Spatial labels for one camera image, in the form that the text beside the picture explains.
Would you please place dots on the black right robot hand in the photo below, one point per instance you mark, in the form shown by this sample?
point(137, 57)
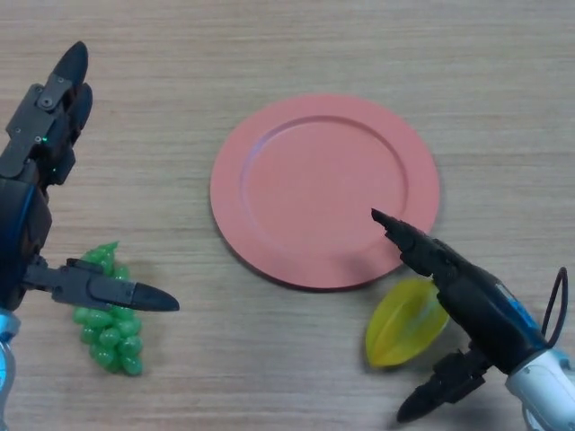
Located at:
point(489, 314)

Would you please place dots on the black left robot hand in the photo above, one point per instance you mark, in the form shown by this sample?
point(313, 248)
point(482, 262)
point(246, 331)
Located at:
point(22, 215)

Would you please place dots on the yellow starfruit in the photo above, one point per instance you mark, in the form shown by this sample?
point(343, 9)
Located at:
point(400, 332)

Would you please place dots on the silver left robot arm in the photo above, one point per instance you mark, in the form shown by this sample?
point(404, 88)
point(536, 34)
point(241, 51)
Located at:
point(5, 368)

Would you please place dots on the pink round plate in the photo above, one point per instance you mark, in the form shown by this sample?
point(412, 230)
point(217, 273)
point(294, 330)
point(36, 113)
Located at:
point(310, 188)

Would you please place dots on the green grape bunch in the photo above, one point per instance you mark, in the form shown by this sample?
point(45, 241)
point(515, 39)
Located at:
point(112, 341)

